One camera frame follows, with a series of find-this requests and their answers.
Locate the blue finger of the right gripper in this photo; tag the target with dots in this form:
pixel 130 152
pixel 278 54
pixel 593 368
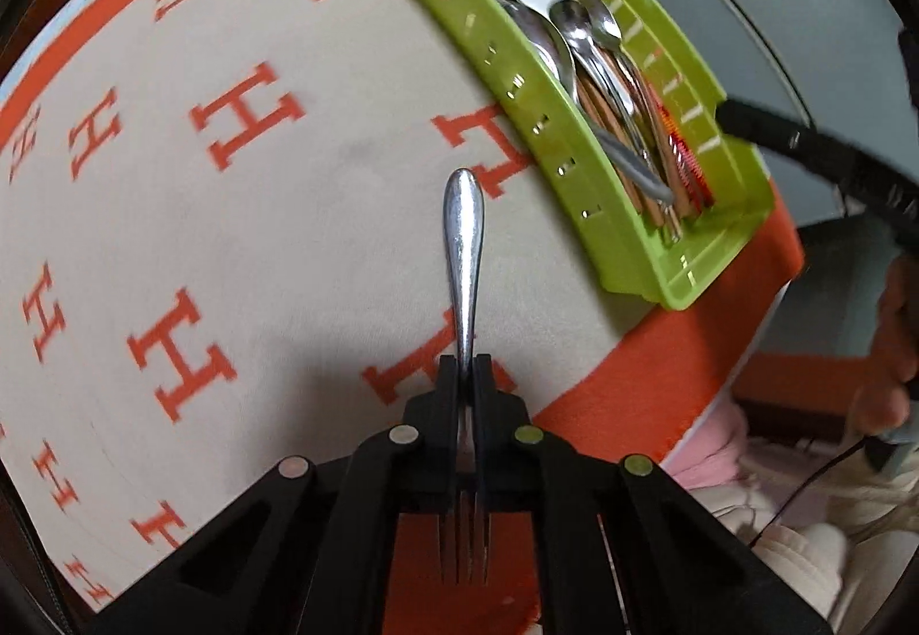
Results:
pixel 880 187

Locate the orange beige H-pattern cloth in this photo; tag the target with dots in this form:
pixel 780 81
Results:
pixel 221 246

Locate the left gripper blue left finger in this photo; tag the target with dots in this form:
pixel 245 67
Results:
pixel 431 464

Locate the steel fork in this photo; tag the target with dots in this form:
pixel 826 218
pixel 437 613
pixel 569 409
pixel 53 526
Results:
pixel 463 226

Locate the wood-handled steel spoon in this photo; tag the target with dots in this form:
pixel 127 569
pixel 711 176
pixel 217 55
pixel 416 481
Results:
pixel 637 107

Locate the red-topped wooden chopstick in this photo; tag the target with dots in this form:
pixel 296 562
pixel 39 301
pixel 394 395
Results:
pixel 699 191

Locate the steel teaspoon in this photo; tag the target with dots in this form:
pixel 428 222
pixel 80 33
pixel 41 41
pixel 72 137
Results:
pixel 573 22

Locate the large steel soup spoon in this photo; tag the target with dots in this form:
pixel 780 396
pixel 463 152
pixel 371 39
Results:
pixel 556 55

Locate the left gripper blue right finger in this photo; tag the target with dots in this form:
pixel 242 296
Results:
pixel 499 457

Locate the person right hand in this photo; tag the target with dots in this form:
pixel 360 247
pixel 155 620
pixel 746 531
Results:
pixel 882 403

